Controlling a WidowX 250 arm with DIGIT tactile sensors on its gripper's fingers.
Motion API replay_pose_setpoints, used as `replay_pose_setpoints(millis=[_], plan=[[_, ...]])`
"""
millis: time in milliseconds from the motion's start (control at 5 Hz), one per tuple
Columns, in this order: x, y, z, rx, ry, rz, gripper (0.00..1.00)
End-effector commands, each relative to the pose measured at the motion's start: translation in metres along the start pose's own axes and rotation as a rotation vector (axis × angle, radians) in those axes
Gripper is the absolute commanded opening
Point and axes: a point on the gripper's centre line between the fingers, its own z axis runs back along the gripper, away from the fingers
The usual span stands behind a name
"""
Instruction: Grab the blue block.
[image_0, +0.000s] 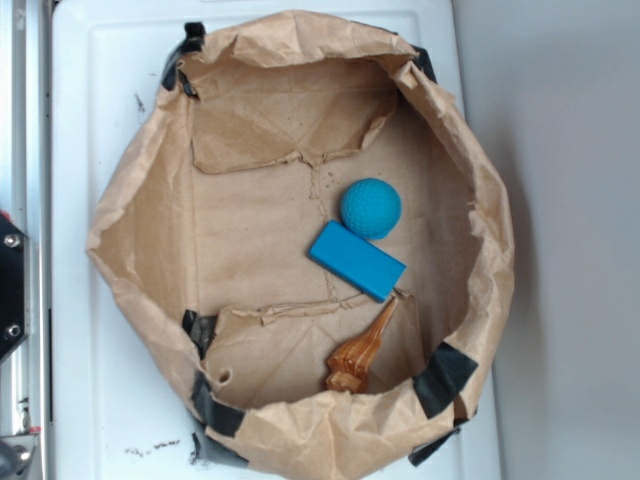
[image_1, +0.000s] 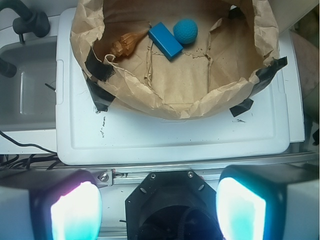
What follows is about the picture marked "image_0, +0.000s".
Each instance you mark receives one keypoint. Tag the blue dimpled ball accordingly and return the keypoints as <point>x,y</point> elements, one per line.
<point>370,208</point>

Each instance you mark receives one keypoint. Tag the blue rectangular block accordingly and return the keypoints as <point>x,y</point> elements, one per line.
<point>356,261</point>

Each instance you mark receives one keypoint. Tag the aluminium frame rail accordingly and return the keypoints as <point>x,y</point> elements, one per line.
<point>25,429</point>

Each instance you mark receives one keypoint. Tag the brown plastic seashell toy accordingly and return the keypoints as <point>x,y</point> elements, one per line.
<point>349,364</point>

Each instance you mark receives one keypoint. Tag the black metal bracket plate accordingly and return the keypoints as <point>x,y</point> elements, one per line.
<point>14,295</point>

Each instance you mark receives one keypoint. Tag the brown paper bag bin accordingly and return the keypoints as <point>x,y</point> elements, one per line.
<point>204,229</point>

